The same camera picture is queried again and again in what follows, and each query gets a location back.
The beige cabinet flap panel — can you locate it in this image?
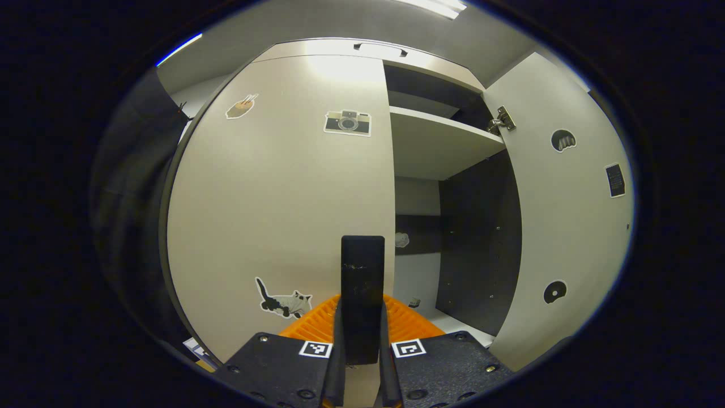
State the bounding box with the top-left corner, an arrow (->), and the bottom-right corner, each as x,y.
252,39 -> 485,94

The long ceiling light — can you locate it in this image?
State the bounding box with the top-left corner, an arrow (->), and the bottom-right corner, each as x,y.
394,0 -> 468,20

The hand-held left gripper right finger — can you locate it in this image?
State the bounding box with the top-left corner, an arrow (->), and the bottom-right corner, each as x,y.
378,294 -> 516,408

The beige double-door shoe cabinet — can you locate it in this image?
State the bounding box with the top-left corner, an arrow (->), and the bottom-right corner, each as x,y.
159,37 -> 635,392

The metal door hinge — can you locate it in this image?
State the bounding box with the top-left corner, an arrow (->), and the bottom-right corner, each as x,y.
488,106 -> 517,135

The black door handle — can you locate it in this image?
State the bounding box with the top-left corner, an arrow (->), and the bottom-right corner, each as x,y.
341,235 -> 386,365

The black backdrop cloth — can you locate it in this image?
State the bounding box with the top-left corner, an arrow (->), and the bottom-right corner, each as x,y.
91,68 -> 190,346

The stack of white boxes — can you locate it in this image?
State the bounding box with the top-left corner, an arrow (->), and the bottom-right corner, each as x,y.
182,338 -> 219,372

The beige cabinet door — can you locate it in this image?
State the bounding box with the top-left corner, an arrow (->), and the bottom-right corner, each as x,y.
166,55 -> 396,406
481,52 -> 635,373

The white cabinet shelf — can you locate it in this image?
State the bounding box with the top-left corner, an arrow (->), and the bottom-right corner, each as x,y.
430,309 -> 496,347
390,106 -> 506,181

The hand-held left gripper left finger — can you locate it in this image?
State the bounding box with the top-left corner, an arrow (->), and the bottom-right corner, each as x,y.
212,294 -> 347,408

